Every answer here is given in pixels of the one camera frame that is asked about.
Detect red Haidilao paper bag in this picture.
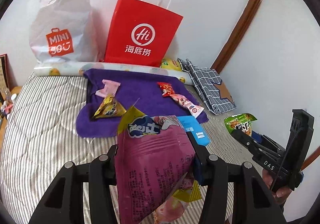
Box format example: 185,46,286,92
104,0,183,67

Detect plush toys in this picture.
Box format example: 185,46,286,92
1,93,17,119

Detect rolled fruit print mat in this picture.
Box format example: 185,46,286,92
34,61,194,86

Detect white Miniso plastic bag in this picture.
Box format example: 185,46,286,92
28,0,99,63

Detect red small snack packet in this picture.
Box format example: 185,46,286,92
157,82,175,97

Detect pink white candy packet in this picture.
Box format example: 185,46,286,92
170,94,204,118

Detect grey checked folded cloth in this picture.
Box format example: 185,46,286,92
178,58,236,115

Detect blue tissue pack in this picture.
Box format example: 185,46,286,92
177,116,210,146

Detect green snack packet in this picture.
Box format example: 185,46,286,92
224,113,257,136

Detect person's right hand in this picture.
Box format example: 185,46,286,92
263,169,292,205

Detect pink snack bag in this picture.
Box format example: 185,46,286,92
153,178,202,224

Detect yellow triangular snack packet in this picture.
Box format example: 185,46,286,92
93,94,126,119

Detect small pink wrapper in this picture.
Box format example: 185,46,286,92
95,79,120,98

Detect yellow tea drink pack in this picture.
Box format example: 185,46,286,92
160,58,182,71

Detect purple towel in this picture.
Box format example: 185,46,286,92
76,68,200,138

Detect brown wooden door frame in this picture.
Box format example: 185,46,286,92
211,0,263,73

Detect large magenta snack bag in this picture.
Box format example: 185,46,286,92
115,106,195,223

